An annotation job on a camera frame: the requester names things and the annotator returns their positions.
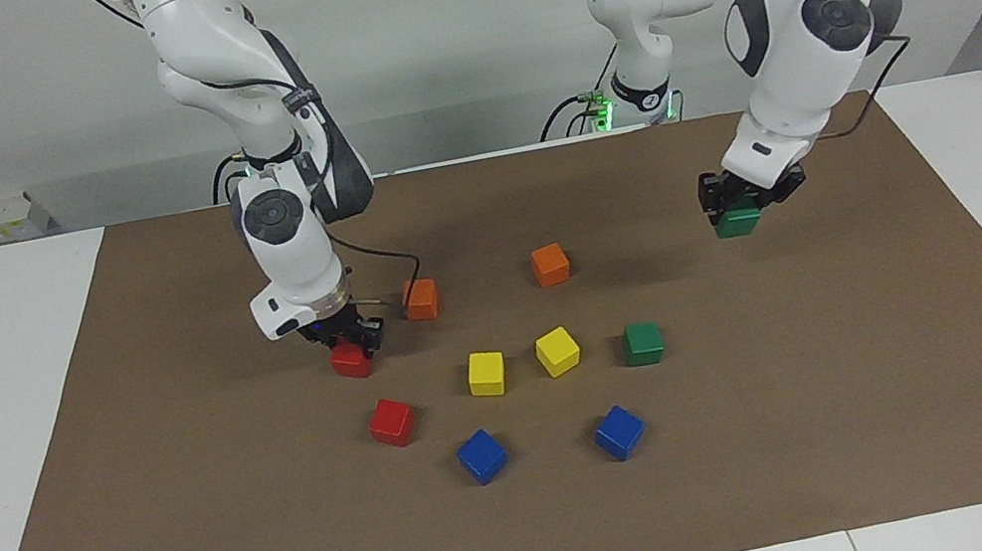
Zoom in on red wooden cube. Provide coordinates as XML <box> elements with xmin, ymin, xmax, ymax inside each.
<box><xmin>327</xmin><ymin>337</ymin><xmax>376</xmax><ymax>384</ymax></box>
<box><xmin>364</xmin><ymin>394</ymin><xmax>422</xmax><ymax>453</ymax></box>

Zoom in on green lit connector plug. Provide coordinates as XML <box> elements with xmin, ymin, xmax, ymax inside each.
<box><xmin>577</xmin><ymin>86</ymin><xmax>620</xmax><ymax>135</ymax></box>

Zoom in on black base cable bundle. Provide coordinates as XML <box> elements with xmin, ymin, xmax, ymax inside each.
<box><xmin>527</xmin><ymin>49</ymin><xmax>633</xmax><ymax>143</ymax></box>

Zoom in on brown paper table mat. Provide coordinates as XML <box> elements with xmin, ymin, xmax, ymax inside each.
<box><xmin>0</xmin><ymin>66</ymin><xmax>982</xmax><ymax>551</ymax></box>

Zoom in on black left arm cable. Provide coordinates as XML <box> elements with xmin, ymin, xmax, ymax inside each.
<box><xmin>670</xmin><ymin>0</ymin><xmax>928</xmax><ymax>164</ymax></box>

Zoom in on green wooden cube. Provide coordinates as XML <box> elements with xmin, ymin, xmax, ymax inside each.
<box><xmin>618</xmin><ymin>318</ymin><xmax>668</xmax><ymax>370</ymax></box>
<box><xmin>709</xmin><ymin>193</ymin><xmax>767</xmax><ymax>241</ymax></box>

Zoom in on black base power cable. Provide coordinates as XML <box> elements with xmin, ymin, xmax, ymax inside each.
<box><xmin>206</xmin><ymin>152</ymin><xmax>254</xmax><ymax>206</ymax></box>

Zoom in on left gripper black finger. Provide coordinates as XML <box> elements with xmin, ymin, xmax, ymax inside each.
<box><xmin>766</xmin><ymin>165</ymin><xmax>810</xmax><ymax>207</ymax></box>
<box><xmin>693</xmin><ymin>170</ymin><xmax>737</xmax><ymax>227</ymax></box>

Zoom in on blue wooden cube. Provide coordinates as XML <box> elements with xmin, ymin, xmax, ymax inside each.
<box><xmin>454</xmin><ymin>426</ymin><xmax>512</xmax><ymax>489</ymax></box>
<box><xmin>590</xmin><ymin>401</ymin><xmax>651</xmax><ymax>466</ymax></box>

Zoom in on yellow wooden cube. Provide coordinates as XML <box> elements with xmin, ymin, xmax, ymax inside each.
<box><xmin>531</xmin><ymin>323</ymin><xmax>585</xmax><ymax>381</ymax></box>
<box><xmin>463</xmin><ymin>347</ymin><xmax>510</xmax><ymax>401</ymax></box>

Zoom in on orange wooden cube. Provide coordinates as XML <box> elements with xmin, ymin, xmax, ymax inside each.
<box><xmin>528</xmin><ymin>241</ymin><xmax>574</xmax><ymax>290</ymax></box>
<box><xmin>399</xmin><ymin>276</ymin><xmax>443</xmax><ymax>325</ymax></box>

